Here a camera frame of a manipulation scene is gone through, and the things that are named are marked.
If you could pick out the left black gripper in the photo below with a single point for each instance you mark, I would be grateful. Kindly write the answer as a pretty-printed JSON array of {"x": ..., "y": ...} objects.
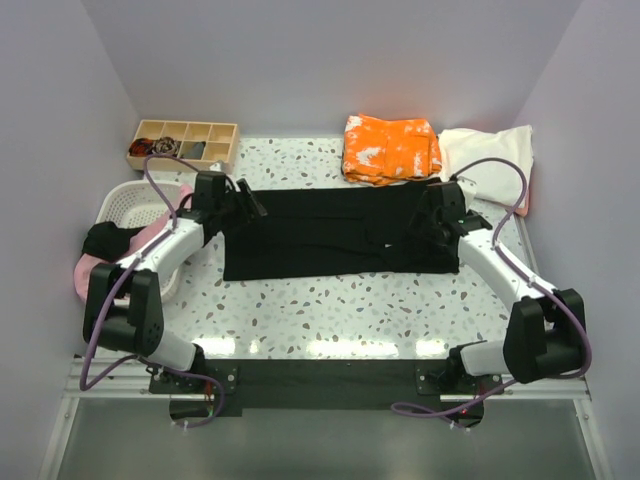
[{"x": 251, "y": 206}]

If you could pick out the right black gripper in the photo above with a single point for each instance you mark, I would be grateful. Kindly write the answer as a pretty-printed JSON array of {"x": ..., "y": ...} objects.
[{"x": 469, "y": 213}]

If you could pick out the black t-shirt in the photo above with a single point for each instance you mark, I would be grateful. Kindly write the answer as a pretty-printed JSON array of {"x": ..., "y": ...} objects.
[{"x": 327, "y": 232}]

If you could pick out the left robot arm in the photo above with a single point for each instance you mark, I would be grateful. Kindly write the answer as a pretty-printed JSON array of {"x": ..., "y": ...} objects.
[{"x": 124, "y": 308}]

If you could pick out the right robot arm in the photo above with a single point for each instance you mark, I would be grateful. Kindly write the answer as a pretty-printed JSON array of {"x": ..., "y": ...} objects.
[{"x": 546, "y": 334}]

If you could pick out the pink folded t-shirt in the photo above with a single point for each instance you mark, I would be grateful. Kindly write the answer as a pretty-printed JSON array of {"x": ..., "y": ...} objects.
[{"x": 523, "y": 210}]

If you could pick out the wooden compartment box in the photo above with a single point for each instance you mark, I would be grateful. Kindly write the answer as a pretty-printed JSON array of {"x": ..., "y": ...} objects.
[{"x": 221, "y": 140}]

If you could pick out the grey rolled fabric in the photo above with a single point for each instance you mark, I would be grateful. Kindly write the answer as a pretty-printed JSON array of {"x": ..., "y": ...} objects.
[{"x": 193, "y": 150}]

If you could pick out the orange white folded t-shirt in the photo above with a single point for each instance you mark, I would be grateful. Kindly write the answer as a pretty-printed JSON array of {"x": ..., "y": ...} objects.
[{"x": 382, "y": 152}]

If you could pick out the brown patterned rolled fabric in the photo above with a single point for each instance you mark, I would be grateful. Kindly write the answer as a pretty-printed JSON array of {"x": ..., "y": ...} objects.
[{"x": 166, "y": 145}]

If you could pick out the white laundry basket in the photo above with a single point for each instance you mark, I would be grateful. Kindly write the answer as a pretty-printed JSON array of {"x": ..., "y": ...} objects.
[{"x": 136, "y": 204}]

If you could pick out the red black rolled fabric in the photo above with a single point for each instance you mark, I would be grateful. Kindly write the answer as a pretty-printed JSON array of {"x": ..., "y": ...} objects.
[{"x": 141, "y": 147}]

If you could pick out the black garment in basket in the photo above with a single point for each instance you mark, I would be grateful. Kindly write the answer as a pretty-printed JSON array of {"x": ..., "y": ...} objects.
[{"x": 107, "y": 241}]

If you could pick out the pink t-shirt in basket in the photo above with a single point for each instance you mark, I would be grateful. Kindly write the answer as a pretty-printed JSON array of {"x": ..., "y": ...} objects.
[{"x": 86, "y": 263}]

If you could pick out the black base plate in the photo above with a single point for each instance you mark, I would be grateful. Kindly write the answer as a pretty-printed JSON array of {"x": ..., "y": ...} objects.
[{"x": 422, "y": 389}]

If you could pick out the aluminium rail frame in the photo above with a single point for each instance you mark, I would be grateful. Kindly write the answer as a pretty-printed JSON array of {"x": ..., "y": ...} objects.
[{"x": 299, "y": 334}]

